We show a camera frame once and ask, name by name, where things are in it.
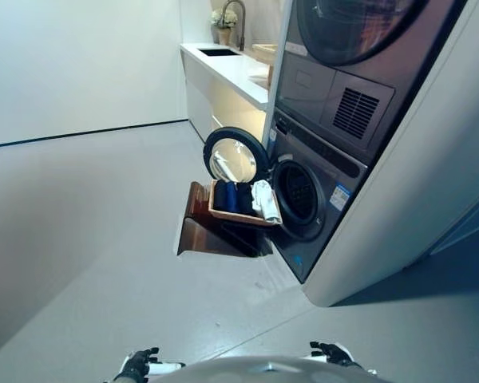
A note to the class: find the blue energy label sticker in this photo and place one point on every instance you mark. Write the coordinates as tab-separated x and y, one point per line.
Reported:
340	195

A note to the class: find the black recessed sink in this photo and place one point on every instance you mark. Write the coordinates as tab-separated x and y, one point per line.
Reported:
218	52

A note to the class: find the white counter cabinet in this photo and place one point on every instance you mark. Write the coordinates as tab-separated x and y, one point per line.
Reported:
223	91

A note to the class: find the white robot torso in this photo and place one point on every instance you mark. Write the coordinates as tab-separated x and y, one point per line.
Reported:
267	371

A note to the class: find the grey stacked dryer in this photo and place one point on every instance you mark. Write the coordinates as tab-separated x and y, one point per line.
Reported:
343	68

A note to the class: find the round washing machine door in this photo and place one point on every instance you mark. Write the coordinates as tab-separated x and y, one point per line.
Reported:
235	155

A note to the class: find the white appliance cabinet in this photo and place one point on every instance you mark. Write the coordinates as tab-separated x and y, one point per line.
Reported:
403	199

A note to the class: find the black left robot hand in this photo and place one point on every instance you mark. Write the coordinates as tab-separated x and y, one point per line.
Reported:
137	364

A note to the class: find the white flower pot plant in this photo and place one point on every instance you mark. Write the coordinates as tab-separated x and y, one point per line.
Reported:
224	24

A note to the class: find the grey front-load washing machine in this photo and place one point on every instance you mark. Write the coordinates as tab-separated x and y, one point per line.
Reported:
311	199

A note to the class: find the woven laundry basket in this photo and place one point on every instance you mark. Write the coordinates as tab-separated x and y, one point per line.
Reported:
239	213

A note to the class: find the dark blue garment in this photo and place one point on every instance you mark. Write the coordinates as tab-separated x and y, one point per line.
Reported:
226	197

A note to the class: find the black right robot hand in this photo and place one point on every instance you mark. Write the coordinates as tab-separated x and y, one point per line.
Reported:
335	353

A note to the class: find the curved metal faucet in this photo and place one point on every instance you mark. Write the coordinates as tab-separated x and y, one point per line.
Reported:
237	20

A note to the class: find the brown wooden stool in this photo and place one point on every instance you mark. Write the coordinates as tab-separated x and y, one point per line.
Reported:
207	231

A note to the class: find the white cloth garment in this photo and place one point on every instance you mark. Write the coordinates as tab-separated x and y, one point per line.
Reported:
265	201

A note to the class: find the black garment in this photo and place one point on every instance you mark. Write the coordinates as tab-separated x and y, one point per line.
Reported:
245	197

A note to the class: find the beige woven tray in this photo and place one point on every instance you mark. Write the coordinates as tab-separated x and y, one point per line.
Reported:
265	52

